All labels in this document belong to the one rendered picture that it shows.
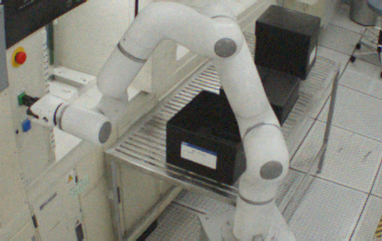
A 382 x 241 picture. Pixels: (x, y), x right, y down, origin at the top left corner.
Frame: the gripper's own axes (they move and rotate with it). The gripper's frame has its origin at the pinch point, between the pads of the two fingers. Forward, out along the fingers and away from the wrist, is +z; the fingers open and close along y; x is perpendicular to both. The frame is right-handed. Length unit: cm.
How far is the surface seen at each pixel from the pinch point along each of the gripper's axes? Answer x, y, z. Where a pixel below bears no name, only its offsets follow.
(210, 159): -35, 46, -41
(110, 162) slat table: -48, 40, -2
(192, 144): -32, 46, -34
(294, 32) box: -19, 134, -40
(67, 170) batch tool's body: -40.4, 18.5, 2.5
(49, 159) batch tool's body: -30.4, 10.2, 3.1
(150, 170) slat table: -44, 40, -21
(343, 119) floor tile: -120, 236, -56
